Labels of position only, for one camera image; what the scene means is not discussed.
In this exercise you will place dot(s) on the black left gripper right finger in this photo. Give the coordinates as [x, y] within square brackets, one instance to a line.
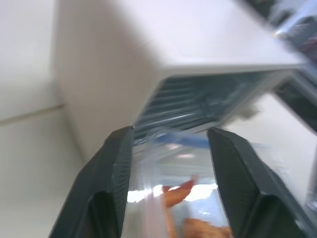
[252, 183]

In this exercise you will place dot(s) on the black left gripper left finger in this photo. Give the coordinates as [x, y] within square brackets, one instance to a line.
[99, 183]

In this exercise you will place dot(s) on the clear plastic bag with food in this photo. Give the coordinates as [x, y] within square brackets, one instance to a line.
[173, 188]

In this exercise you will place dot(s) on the white toaster oven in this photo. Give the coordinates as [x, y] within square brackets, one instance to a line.
[158, 64]

